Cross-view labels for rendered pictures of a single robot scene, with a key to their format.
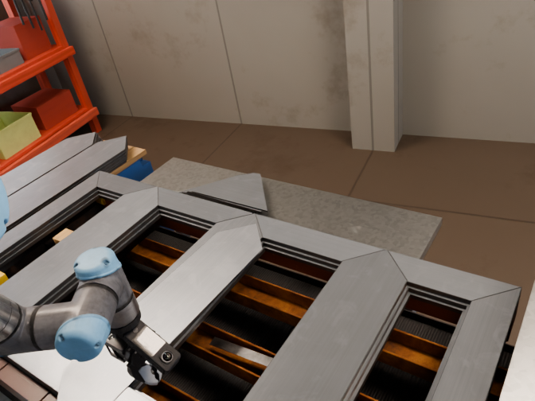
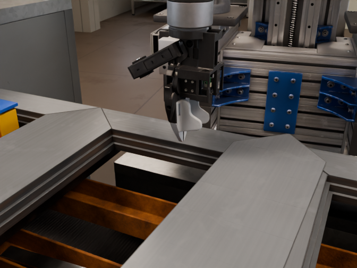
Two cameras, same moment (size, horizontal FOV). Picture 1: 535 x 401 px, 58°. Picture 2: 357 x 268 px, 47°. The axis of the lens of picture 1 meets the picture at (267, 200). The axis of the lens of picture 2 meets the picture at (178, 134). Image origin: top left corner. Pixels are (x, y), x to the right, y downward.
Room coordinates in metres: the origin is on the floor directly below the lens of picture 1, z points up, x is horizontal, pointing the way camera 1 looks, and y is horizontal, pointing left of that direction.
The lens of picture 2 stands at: (1.34, 0.13, 1.22)
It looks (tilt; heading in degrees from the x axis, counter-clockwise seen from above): 26 degrees down; 165
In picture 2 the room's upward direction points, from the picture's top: straight up
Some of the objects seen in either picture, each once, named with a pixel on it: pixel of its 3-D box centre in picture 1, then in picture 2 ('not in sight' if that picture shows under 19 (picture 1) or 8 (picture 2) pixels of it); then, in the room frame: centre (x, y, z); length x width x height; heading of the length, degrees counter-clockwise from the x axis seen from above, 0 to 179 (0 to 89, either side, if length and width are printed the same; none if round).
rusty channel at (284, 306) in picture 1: (231, 284); not in sight; (1.12, 0.16, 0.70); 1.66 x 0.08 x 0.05; 50
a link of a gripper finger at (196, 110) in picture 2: (140, 372); (194, 116); (0.67, 0.34, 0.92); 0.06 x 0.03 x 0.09; 50
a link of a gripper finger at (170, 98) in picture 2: not in sight; (174, 98); (0.69, 0.29, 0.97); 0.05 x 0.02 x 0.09; 140
